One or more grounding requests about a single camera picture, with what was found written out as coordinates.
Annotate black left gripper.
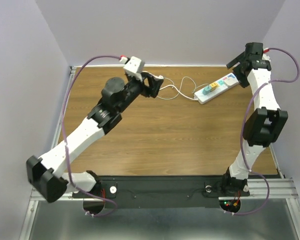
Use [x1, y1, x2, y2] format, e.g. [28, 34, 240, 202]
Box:
[116, 71, 163, 114]

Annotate white square charger plug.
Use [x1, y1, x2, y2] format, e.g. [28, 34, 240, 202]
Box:
[224, 77, 238, 86]

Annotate white power strip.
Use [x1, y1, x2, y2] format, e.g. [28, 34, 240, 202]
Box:
[194, 73, 239, 105]

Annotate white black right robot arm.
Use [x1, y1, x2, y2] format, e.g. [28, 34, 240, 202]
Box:
[220, 42, 288, 195]

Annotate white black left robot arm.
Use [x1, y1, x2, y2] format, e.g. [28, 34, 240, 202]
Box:
[26, 71, 164, 203]

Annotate yellow usb charger plug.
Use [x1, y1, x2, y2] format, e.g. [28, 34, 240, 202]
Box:
[210, 82, 219, 89]

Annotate teal charger plug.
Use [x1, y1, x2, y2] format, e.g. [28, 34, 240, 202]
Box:
[202, 85, 212, 96]

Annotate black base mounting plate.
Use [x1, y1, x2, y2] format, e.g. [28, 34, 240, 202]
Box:
[71, 174, 251, 210]

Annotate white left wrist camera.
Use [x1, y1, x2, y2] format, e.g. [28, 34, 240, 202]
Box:
[123, 56, 145, 82]

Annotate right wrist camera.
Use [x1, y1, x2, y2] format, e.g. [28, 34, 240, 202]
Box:
[262, 48, 271, 62]

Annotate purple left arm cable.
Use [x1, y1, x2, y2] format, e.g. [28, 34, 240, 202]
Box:
[61, 54, 125, 218]

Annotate aluminium frame rail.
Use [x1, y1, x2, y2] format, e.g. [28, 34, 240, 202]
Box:
[18, 65, 300, 240]

